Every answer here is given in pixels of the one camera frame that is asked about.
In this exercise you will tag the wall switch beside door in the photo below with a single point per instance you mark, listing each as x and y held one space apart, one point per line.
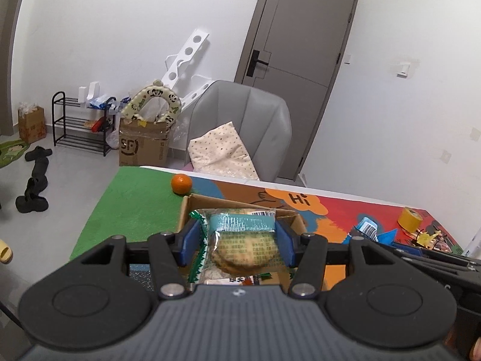
347 59

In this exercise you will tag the green floor rug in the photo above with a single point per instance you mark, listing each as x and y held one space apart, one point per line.
11 154

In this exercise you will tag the dotted cream pillow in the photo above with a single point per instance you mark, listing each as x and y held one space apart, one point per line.
221 150

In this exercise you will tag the person's right hand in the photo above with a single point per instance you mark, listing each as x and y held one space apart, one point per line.
475 349

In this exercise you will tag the clear plastic bag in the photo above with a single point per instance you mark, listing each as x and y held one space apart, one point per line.
180 139

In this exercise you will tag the white wall socket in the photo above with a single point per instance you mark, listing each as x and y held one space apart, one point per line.
445 157

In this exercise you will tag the white wall device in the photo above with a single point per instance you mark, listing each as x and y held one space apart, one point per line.
404 69

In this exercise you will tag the grey chair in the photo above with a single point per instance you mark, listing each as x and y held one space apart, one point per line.
244 116

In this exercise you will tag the blue snack packet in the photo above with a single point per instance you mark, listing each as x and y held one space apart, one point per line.
370 229

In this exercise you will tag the white perforated board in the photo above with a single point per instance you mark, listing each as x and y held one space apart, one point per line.
188 50

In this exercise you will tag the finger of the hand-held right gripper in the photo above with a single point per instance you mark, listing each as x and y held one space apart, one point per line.
424 257

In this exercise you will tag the white paper bags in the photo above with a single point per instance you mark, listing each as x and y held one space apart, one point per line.
88 94

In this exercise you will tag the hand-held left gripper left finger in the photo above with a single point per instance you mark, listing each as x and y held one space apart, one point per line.
191 242

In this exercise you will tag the black shoe rack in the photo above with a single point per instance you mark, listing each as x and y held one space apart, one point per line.
58 120

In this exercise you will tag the yellow tape roll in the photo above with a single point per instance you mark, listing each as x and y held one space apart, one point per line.
411 221

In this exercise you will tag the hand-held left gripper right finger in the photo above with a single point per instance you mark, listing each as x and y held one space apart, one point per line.
285 244

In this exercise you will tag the blue plastic bag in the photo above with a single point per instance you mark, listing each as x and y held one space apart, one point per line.
101 101

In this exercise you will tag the clear cracker packet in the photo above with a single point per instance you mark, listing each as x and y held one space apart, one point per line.
244 248

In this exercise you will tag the taped cardboard floor box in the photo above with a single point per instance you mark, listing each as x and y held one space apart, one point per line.
144 146

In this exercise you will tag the grey door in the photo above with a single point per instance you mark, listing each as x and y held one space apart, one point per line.
300 45

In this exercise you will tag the small brown cardboard box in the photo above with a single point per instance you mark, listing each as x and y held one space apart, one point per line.
32 126

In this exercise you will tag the yellow slipper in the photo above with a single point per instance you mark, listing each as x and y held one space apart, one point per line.
5 252

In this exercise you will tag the tangerine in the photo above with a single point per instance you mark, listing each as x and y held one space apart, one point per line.
182 184

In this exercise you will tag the panda print seat cushion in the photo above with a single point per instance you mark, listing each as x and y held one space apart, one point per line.
139 103

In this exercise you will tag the cartoon cat table mat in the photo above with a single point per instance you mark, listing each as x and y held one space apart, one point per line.
131 203

